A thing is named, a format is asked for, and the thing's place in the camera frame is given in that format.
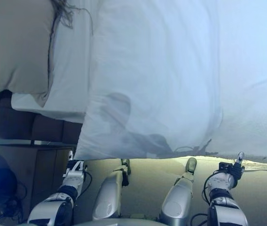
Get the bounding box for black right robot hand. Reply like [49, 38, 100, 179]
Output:
[232, 151, 246, 179]

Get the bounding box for white duvet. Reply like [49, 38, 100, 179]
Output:
[73, 0, 267, 161]

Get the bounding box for white fitted bed sheet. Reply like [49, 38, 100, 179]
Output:
[11, 0, 96, 124]

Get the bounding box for white printed floor sheet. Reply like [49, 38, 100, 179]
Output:
[241, 160, 267, 171]

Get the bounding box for wooden nightstand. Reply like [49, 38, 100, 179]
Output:
[0, 138, 78, 226]

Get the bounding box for silver right robot leg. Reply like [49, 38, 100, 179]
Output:
[160, 157, 197, 222]

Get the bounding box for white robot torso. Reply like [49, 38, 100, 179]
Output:
[77, 218, 172, 226]

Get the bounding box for large beige pillow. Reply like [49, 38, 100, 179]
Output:
[0, 0, 56, 108]

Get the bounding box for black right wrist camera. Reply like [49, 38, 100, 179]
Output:
[219, 161, 233, 170]

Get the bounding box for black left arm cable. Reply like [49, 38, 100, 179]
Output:
[81, 169, 93, 191]

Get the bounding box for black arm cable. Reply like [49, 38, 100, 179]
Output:
[81, 169, 93, 191]
[189, 174, 219, 224]

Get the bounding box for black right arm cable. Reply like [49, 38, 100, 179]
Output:
[189, 174, 219, 224]

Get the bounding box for brown upholstered bed frame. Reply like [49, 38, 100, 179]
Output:
[0, 90, 84, 146]

